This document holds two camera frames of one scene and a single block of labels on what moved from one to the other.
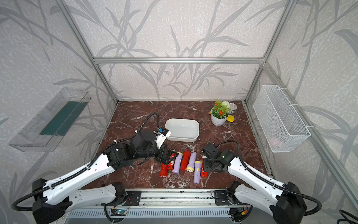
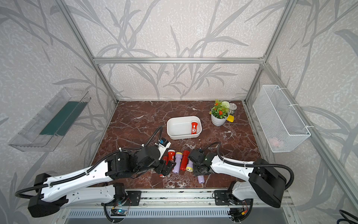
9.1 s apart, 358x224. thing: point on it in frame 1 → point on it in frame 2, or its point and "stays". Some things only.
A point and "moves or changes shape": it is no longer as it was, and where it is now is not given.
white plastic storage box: x=184 y=130 moves or changes shape
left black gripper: x=166 y=160 → x=162 y=163
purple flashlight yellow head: x=177 y=162 stays
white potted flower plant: x=220 y=113 stays
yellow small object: x=230 y=118 stays
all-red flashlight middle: x=185 y=160 stays
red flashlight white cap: x=203 y=173 moves or changes shape
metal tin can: x=232 y=107 stays
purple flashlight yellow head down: x=190 y=166 stays
